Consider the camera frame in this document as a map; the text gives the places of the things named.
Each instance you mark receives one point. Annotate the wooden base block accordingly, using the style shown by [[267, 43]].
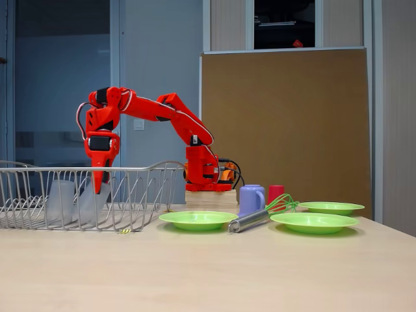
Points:
[[211, 199]]

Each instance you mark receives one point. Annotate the translucent grey plastic cup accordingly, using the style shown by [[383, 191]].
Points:
[[60, 195], [87, 204]]

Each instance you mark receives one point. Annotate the purple plastic mug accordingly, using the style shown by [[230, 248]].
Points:
[[248, 198]]

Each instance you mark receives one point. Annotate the grey glass door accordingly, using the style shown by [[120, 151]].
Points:
[[65, 65]]

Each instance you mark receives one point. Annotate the white light switch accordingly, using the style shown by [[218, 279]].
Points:
[[139, 126]]

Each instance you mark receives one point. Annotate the green plastic plate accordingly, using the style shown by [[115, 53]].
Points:
[[313, 224], [195, 219], [331, 208]]

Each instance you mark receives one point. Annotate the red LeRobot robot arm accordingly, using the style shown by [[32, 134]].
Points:
[[182, 120]]

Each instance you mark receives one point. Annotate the yellow black striped tape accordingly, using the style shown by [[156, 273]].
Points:
[[124, 231]]

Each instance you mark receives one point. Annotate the brown cork board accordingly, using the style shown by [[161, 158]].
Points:
[[292, 130]]

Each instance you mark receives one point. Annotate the red plastic cup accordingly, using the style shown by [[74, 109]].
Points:
[[275, 193]]

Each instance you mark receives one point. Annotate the orange table clamp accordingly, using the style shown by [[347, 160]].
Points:
[[227, 175]]

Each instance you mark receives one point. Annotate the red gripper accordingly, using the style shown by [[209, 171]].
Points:
[[101, 155]]

